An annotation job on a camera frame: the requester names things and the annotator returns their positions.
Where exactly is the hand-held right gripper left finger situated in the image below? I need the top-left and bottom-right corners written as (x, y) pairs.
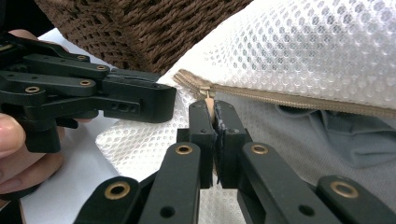
top-left (177, 100), bottom-right (218, 189)

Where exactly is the brown wicker basket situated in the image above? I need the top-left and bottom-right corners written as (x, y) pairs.
top-left (33, 0), bottom-right (254, 77)

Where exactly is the white mesh laundry bag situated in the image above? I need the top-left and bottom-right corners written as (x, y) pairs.
top-left (94, 0), bottom-right (396, 224)

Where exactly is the light blue garment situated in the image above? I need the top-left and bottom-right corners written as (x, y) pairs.
top-left (214, 92), bottom-right (396, 213)

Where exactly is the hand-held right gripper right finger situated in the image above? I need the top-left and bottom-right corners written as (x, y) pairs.
top-left (214, 99), bottom-right (253, 189)

